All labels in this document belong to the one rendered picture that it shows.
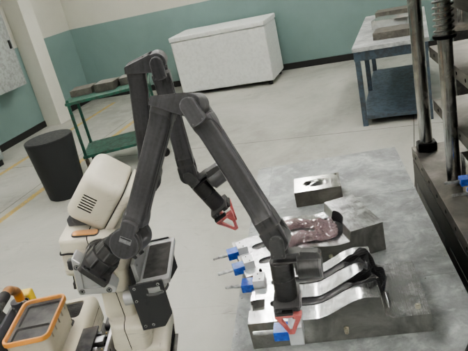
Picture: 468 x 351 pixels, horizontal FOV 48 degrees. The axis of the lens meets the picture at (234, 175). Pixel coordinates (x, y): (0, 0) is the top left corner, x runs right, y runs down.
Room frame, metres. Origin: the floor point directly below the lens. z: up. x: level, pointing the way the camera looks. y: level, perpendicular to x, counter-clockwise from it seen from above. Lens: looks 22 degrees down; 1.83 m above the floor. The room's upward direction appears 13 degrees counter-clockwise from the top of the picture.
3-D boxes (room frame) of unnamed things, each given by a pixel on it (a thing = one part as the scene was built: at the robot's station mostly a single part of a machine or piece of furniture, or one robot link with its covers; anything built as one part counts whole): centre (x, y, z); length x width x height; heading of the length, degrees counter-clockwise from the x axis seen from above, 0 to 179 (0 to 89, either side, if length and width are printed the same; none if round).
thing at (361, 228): (1.69, -0.20, 0.86); 0.50 x 0.26 x 0.11; 96
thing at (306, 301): (1.33, -0.20, 0.92); 0.35 x 0.16 x 0.09; 79
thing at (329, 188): (2.11, -0.34, 0.84); 0.20 x 0.15 x 0.07; 79
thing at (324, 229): (1.68, -0.19, 0.90); 0.26 x 0.18 x 0.08; 96
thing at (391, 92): (5.81, -2.05, 0.44); 1.90 x 0.70 x 0.89; 158
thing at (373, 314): (1.32, -0.21, 0.87); 0.50 x 0.26 x 0.14; 79
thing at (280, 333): (1.12, -0.02, 0.93); 0.13 x 0.05 x 0.05; 79
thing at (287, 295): (1.11, -0.06, 1.06); 0.10 x 0.07 x 0.07; 169
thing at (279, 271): (1.11, -0.07, 1.12); 0.07 x 0.06 x 0.07; 75
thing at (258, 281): (1.43, 0.05, 0.89); 0.13 x 0.05 x 0.05; 79
